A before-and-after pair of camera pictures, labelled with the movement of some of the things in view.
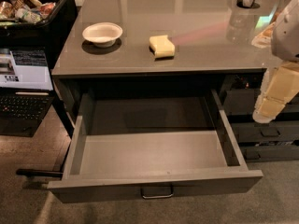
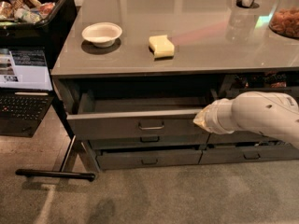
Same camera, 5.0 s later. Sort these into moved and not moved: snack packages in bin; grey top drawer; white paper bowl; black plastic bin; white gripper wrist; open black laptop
Moved: white gripper wrist; grey top drawer
Not moved: white paper bowl; black plastic bin; open black laptop; snack packages in bin
